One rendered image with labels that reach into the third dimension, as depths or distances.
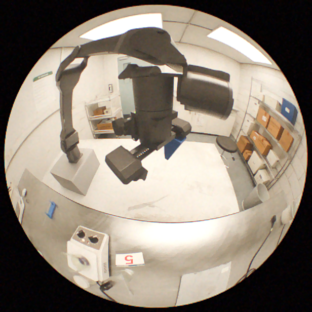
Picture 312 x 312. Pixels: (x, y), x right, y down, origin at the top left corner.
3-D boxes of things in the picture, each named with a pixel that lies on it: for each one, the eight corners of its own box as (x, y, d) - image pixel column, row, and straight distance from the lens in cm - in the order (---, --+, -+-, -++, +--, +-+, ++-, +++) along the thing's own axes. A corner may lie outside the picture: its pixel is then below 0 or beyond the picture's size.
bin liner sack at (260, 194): (238, 198, 185) (254, 183, 159) (249, 195, 209) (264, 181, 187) (242, 217, 179) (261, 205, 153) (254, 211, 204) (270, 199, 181)
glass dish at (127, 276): (118, 267, 42) (116, 268, 40) (134, 272, 41) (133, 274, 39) (115, 276, 44) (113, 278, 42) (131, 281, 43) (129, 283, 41)
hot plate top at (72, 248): (69, 240, 42) (67, 239, 41) (97, 253, 35) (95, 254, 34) (69, 266, 45) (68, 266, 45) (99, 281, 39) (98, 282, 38)
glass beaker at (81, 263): (76, 264, 41) (58, 263, 36) (77, 250, 39) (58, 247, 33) (94, 274, 38) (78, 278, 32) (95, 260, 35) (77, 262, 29)
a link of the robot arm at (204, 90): (129, 32, 15) (237, 40, 14) (154, 47, 22) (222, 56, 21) (128, 110, 13) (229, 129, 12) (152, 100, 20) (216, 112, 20)
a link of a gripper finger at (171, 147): (187, 137, 24) (167, 127, 27) (179, 144, 22) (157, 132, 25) (183, 157, 29) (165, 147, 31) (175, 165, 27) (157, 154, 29)
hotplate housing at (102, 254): (82, 226, 47) (70, 221, 41) (110, 234, 41) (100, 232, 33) (81, 269, 52) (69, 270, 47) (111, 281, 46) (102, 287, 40)
